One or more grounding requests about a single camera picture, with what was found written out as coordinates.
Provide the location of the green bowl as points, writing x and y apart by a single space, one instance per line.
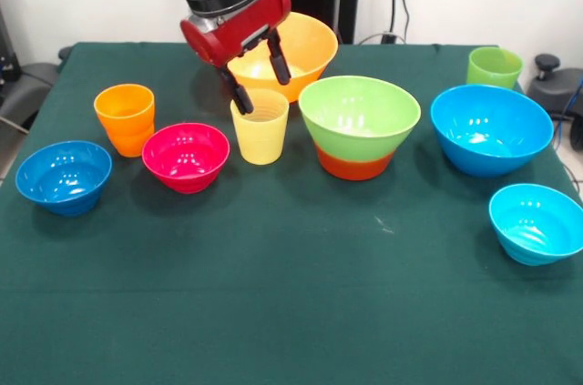
360 139

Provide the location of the red-orange bowl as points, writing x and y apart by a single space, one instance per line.
355 170

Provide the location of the large yellow-orange bowl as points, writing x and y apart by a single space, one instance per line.
309 53

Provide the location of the black chair base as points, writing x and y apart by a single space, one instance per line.
553 89

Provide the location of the small dark blue bowl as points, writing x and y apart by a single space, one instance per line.
64 189

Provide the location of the grey chair base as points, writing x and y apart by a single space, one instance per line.
27 84

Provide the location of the large blue bowl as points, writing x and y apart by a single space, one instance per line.
492 153

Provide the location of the pink bowl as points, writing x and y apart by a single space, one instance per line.
187 171

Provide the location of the dark green tablecloth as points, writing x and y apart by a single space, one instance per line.
291 289

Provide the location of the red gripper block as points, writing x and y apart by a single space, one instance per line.
237 32

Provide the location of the green cup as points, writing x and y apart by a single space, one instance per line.
494 73

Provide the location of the small light blue bowl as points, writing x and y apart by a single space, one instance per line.
533 239

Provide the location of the yellow cup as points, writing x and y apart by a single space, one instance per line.
259 144

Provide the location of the orange cup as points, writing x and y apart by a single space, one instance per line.
125 130

